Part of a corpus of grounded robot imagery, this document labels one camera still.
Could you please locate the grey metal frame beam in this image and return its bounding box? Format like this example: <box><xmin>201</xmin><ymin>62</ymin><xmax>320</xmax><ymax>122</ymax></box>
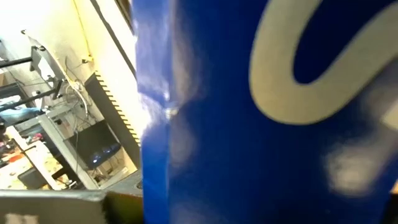
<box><xmin>37</xmin><ymin>113</ymin><xmax>100</xmax><ymax>190</ymax></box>

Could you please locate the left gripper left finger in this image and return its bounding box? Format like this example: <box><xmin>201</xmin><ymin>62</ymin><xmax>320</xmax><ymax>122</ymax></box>
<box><xmin>0</xmin><ymin>179</ymin><xmax>144</xmax><ymax>224</ymax></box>

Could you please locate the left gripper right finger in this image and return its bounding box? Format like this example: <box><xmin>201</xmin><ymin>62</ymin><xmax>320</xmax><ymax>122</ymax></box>
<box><xmin>381</xmin><ymin>191</ymin><xmax>398</xmax><ymax>224</ymax></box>

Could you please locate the Honey Bunches cereal box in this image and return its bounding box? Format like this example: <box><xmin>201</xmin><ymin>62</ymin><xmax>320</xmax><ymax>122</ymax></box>
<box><xmin>132</xmin><ymin>0</ymin><xmax>398</xmax><ymax>224</ymax></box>

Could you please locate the black computer monitor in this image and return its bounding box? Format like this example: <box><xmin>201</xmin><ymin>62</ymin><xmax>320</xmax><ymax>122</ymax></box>
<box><xmin>67</xmin><ymin>119</ymin><xmax>123</xmax><ymax>171</ymax></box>

